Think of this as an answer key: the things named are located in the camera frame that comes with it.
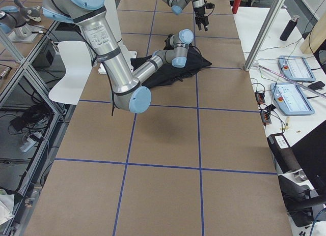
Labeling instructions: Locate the black bottle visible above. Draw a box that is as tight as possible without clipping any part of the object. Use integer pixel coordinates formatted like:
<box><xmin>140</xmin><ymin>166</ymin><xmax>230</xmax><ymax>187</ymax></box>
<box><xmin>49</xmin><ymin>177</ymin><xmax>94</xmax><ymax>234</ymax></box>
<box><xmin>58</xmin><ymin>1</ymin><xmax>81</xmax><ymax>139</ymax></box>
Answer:
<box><xmin>279</xmin><ymin>15</ymin><xmax>300</xmax><ymax>41</ymax></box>

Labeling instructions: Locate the metal rod green tip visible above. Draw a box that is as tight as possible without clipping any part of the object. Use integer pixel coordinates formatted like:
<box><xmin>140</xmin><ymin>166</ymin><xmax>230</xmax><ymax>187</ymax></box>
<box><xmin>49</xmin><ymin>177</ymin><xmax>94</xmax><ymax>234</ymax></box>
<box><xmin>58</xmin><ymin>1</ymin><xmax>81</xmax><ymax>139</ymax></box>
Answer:
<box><xmin>253</xmin><ymin>63</ymin><xmax>326</xmax><ymax>98</ymax></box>

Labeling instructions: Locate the black monitor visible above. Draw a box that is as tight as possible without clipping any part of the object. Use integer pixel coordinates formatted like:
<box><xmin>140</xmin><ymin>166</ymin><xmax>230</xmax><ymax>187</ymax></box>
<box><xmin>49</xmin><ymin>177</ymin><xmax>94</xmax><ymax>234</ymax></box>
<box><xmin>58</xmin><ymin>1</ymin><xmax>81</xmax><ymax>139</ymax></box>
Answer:
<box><xmin>292</xmin><ymin>122</ymin><xmax>325</xmax><ymax>192</ymax></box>

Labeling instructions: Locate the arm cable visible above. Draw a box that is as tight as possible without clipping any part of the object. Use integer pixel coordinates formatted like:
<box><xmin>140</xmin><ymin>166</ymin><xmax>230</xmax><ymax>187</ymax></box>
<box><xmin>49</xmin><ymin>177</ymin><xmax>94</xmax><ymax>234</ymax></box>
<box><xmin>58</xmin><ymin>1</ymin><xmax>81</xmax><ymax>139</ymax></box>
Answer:
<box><xmin>76</xmin><ymin>24</ymin><xmax>120</xmax><ymax>117</ymax></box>

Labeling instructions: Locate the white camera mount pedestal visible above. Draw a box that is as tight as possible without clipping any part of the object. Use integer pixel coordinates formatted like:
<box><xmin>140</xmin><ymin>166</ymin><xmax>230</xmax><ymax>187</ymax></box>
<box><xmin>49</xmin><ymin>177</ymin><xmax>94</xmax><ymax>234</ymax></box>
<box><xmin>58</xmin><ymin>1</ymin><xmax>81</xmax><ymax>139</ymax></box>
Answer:
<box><xmin>93</xmin><ymin>0</ymin><xmax>137</xmax><ymax>75</ymax></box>

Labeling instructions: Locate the black graphic t-shirt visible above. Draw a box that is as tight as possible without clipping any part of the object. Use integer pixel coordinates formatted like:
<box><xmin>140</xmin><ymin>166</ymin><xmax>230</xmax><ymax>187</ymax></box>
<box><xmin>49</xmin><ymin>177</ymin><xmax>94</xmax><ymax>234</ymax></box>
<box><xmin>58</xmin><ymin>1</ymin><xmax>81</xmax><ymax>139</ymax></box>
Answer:
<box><xmin>142</xmin><ymin>44</ymin><xmax>212</xmax><ymax>89</ymax></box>

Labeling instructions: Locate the near blue teach pendant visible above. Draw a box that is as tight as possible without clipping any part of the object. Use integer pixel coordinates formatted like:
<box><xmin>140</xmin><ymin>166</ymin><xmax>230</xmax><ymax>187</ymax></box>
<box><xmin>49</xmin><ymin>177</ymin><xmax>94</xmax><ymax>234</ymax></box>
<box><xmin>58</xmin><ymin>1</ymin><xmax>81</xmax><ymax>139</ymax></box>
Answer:
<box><xmin>270</xmin><ymin>82</ymin><xmax>315</xmax><ymax>116</ymax></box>

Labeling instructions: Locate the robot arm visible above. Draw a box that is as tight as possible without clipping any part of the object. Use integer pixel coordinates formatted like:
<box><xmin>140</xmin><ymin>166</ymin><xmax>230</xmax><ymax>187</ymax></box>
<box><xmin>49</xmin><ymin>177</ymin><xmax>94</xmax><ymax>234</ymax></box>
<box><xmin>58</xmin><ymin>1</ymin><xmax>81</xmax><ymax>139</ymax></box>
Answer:
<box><xmin>162</xmin><ymin>0</ymin><xmax>214</xmax><ymax>31</ymax></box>
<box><xmin>42</xmin><ymin>0</ymin><xmax>194</xmax><ymax>113</ymax></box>

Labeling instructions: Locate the blue teach pendant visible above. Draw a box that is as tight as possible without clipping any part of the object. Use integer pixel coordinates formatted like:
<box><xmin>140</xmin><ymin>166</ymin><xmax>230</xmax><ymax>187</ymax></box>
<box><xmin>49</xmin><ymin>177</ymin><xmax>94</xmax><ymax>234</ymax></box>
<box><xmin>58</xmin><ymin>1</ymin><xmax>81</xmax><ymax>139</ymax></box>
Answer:
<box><xmin>270</xmin><ymin>82</ymin><xmax>315</xmax><ymax>116</ymax></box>
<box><xmin>278</xmin><ymin>55</ymin><xmax>316</xmax><ymax>82</ymax></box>

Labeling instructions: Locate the white chair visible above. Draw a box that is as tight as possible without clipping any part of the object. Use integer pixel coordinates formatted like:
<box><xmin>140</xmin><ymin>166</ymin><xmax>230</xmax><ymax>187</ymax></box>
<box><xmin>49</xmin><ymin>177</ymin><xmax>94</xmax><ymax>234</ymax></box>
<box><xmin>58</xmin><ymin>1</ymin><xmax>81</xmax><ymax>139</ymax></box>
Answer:
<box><xmin>48</xmin><ymin>41</ymin><xmax>92</xmax><ymax>105</ymax></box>

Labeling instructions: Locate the red cylinder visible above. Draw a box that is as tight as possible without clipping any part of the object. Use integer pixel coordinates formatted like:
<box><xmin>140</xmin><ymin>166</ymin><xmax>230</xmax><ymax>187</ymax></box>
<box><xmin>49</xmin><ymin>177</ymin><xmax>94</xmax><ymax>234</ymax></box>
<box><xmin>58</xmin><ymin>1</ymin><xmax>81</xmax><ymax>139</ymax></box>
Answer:
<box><xmin>232</xmin><ymin>0</ymin><xmax>241</xmax><ymax>15</ymax></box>

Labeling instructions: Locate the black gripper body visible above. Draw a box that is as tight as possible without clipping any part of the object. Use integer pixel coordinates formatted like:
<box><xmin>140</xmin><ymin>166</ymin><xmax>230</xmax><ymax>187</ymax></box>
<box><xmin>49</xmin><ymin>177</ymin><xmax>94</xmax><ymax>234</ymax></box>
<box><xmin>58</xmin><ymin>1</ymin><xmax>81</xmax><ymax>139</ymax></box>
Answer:
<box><xmin>164</xmin><ymin>37</ymin><xmax>174</xmax><ymax>50</ymax></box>
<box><xmin>194</xmin><ymin>6</ymin><xmax>206</xmax><ymax>22</ymax></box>

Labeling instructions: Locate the aluminium frame post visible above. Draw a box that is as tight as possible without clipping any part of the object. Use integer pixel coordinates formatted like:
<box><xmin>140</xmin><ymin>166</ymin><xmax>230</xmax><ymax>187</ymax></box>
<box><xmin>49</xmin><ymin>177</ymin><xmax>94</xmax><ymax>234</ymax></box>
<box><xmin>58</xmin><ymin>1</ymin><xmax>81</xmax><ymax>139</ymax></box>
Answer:
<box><xmin>243</xmin><ymin>0</ymin><xmax>285</xmax><ymax>71</ymax></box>

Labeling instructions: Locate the far blue teach pendant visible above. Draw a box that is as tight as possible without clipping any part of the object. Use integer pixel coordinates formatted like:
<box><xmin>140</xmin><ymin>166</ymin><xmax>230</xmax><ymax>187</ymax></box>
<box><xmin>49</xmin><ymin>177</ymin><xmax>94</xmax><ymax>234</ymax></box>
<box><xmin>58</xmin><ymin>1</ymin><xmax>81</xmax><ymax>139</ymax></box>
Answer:
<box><xmin>278</xmin><ymin>55</ymin><xmax>316</xmax><ymax>82</ymax></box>

